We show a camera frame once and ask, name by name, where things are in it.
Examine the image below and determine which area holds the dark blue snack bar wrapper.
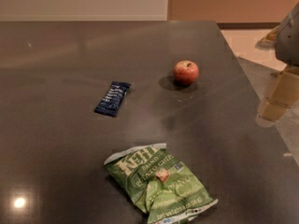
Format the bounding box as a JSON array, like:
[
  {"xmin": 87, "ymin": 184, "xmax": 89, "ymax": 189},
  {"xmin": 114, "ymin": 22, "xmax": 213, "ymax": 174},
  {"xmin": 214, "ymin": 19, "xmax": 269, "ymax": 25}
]
[{"xmin": 94, "ymin": 81, "xmax": 131, "ymax": 117}]

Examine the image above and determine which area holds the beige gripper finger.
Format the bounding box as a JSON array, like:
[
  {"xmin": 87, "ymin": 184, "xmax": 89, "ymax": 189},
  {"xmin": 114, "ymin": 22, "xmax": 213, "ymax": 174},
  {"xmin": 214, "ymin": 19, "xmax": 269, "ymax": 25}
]
[{"xmin": 258, "ymin": 65, "xmax": 299, "ymax": 122}]

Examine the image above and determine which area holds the green jalapeno chip bag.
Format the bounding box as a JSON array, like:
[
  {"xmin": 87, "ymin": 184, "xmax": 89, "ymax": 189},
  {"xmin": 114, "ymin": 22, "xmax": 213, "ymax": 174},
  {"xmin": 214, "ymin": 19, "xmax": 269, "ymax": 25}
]
[{"xmin": 104, "ymin": 143, "xmax": 218, "ymax": 224}]

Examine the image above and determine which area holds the red apple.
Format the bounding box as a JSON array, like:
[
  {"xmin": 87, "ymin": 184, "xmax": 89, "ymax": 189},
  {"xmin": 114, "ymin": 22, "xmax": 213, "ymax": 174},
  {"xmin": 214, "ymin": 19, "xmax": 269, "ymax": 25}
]
[{"xmin": 173, "ymin": 61, "xmax": 199, "ymax": 86}]

